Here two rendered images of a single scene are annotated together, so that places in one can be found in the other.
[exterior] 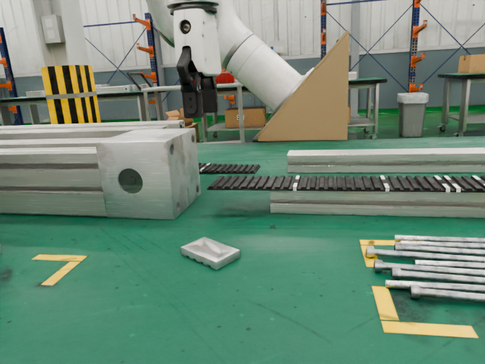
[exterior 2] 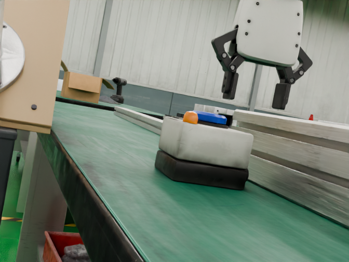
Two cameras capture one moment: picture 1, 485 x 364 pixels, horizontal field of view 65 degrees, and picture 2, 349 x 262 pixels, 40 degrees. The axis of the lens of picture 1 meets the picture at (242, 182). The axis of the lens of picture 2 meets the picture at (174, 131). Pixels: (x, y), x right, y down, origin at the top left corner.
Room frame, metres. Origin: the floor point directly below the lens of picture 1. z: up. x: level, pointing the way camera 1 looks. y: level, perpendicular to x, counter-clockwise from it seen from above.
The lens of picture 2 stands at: (1.13, 0.64, 0.85)
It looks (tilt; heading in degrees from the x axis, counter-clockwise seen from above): 3 degrees down; 240
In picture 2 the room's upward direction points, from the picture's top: 11 degrees clockwise
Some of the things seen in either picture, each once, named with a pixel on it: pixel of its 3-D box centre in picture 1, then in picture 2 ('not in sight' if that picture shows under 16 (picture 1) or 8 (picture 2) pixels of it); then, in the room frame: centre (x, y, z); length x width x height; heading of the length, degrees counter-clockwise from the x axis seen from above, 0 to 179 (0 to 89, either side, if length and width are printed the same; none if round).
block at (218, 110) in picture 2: not in sight; (216, 120); (0.15, -0.77, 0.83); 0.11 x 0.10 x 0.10; 166
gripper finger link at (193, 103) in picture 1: (189, 97); (289, 89); (0.61, 0.07, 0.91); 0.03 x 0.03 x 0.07; 77
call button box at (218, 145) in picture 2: not in sight; (209, 151); (0.83, 0.20, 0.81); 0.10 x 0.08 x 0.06; 167
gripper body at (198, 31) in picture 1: (195, 41); (268, 25); (0.67, 0.06, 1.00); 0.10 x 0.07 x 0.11; 167
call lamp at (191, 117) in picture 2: not in sight; (190, 116); (0.87, 0.22, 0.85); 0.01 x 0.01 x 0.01
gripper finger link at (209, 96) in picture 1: (210, 93); (224, 75); (0.72, 0.05, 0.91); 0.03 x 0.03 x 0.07; 77
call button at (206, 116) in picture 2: not in sight; (207, 121); (0.84, 0.20, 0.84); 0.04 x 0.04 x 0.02
